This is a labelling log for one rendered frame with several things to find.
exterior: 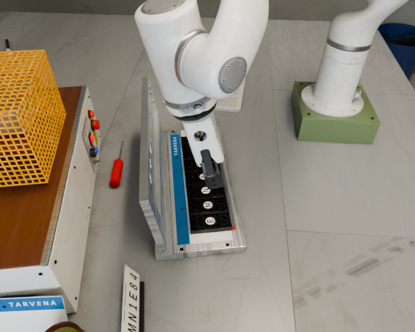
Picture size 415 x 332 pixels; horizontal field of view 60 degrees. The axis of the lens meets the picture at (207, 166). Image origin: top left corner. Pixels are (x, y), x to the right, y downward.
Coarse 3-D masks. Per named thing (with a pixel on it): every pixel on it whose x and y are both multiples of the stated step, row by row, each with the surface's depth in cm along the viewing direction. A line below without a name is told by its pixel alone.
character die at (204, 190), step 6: (186, 186) 94; (192, 186) 94; (198, 186) 95; (204, 186) 94; (222, 186) 94; (192, 192) 93; (198, 192) 93; (204, 192) 93; (210, 192) 93; (216, 192) 94; (222, 192) 93; (192, 198) 91
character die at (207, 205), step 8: (192, 200) 91; (200, 200) 92; (208, 200) 91; (216, 200) 91; (224, 200) 91; (192, 208) 89; (200, 208) 89; (208, 208) 89; (216, 208) 89; (224, 208) 90
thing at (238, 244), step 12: (168, 132) 111; (168, 144) 107; (168, 156) 104; (168, 168) 100; (228, 168) 100; (168, 180) 97; (228, 180) 97; (168, 192) 94; (228, 192) 94; (168, 204) 92; (168, 216) 89; (168, 228) 86; (240, 228) 86; (168, 240) 84; (240, 240) 84; (156, 252) 82; (168, 252) 82; (180, 252) 81; (192, 252) 82; (204, 252) 82; (216, 252) 83; (228, 252) 84
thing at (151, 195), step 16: (144, 80) 97; (144, 96) 92; (144, 112) 87; (144, 128) 83; (160, 128) 106; (144, 144) 79; (160, 144) 100; (144, 160) 75; (160, 160) 94; (144, 176) 72; (160, 176) 89; (144, 192) 69; (160, 192) 85; (144, 208) 69; (160, 208) 81; (160, 224) 77; (160, 240) 77
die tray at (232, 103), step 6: (240, 90) 130; (234, 96) 128; (240, 96) 128; (222, 102) 125; (228, 102) 125; (234, 102) 125; (240, 102) 125; (216, 108) 123; (222, 108) 123; (228, 108) 123; (234, 108) 123
